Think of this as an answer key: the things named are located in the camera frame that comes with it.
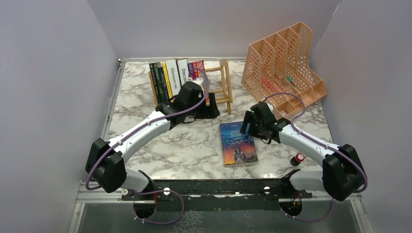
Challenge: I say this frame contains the blue book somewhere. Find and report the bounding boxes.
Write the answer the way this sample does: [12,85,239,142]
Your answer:
[220,121,258,166]

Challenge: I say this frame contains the red 13-storey treehouse book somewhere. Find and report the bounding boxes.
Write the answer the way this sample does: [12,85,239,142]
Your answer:
[193,60,205,79]

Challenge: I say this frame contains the purple 52-storey treehouse book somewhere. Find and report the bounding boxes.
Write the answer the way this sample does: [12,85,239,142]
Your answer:
[188,62,196,81]

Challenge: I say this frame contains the white furniture book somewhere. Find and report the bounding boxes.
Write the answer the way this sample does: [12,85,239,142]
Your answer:
[176,58,191,86]

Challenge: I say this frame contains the white afternoon tea coffee book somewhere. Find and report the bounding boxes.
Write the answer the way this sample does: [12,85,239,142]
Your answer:
[165,59,181,96]

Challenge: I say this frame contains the yellow book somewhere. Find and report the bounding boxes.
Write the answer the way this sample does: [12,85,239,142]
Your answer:
[162,62,173,99]

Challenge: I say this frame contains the floral little women book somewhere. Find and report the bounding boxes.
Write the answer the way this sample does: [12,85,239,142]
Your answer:
[156,62,171,100]

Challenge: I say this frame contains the black moon and sixpence book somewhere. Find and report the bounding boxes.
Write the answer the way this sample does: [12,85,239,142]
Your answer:
[149,63,163,104]

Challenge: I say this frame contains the green alice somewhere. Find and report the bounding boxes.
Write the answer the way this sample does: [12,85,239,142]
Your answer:
[156,71,165,102]

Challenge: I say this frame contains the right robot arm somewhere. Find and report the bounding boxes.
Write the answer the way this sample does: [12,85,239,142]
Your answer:
[240,102,368,201]

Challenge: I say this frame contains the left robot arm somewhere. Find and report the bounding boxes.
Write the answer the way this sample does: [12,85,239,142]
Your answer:
[85,81,220,200]

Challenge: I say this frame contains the wooden book rack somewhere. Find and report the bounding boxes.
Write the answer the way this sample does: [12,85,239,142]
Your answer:
[148,59,233,114]

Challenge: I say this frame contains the red item in organizer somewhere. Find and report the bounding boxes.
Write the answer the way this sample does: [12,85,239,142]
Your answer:
[261,77,279,96]

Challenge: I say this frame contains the red black small bottle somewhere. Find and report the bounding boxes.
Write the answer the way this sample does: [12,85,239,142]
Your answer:
[290,153,305,166]

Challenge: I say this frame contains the green marker in organizer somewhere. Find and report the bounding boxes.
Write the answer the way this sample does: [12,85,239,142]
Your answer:
[286,76,295,87]

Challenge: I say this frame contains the orange plastic file organizer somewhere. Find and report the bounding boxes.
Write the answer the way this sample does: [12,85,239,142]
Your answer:
[241,22,326,119]

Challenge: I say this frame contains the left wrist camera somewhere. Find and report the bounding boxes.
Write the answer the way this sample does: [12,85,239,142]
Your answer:
[192,77,207,91]

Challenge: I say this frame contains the black front rail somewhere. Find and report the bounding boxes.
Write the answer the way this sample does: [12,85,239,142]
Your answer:
[121,178,331,212]

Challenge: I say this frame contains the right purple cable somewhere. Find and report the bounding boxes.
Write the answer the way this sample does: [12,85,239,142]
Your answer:
[262,92,368,222]

